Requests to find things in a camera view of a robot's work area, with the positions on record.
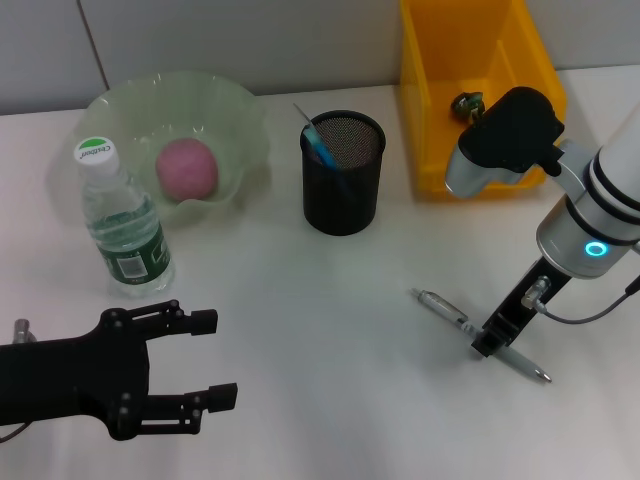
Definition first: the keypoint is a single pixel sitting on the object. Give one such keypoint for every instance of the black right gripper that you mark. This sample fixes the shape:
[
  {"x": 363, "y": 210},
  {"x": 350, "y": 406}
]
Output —
[{"x": 525, "y": 300}]

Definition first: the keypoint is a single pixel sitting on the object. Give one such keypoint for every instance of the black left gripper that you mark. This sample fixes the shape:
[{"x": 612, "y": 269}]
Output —
[{"x": 65, "y": 380}]

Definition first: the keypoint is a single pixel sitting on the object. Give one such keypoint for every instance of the silver pen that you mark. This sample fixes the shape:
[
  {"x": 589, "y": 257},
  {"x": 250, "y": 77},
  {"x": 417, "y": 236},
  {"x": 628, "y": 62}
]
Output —
[{"x": 440, "y": 305}]

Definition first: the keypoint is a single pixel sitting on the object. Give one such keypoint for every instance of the clear bottle with green label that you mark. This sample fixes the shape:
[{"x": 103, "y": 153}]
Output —
[{"x": 125, "y": 220}]

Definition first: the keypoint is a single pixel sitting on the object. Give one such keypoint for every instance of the pink peach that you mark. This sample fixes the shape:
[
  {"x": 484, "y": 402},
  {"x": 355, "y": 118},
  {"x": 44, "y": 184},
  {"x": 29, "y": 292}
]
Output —
[{"x": 186, "y": 170}]

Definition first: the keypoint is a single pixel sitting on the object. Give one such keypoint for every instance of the green plastic wrapper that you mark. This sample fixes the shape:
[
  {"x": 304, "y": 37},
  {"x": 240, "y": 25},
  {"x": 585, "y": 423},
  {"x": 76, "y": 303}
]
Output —
[{"x": 467, "y": 104}]

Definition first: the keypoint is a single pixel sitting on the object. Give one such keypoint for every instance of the blue plastic scissors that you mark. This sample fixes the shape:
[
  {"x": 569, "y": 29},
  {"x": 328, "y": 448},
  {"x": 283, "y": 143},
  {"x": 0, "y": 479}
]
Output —
[{"x": 322, "y": 147}]

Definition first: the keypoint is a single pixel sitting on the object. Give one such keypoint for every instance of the transparent plastic ruler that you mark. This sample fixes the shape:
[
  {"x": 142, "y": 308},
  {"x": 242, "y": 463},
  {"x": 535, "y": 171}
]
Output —
[{"x": 302, "y": 114}]

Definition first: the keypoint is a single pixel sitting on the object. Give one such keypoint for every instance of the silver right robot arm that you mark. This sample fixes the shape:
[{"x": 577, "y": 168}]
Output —
[{"x": 600, "y": 210}]

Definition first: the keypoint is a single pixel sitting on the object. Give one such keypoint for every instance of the black mesh pen holder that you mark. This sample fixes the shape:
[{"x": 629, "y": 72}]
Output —
[{"x": 350, "y": 210}]

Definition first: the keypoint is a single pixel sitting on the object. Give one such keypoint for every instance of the pale green glass fruit plate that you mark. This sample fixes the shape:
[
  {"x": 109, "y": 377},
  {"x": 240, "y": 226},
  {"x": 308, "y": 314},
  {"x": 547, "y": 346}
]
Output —
[{"x": 200, "y": 105}]

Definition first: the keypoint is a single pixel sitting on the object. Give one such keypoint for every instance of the yellow plastic bin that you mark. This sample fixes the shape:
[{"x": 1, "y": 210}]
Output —
[{"x": 440, "y": 60}]

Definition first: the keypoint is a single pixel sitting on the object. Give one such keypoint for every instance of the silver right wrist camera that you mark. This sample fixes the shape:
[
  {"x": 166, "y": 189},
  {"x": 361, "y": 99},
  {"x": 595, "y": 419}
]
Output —
[{"x": 505, "y": 140}]

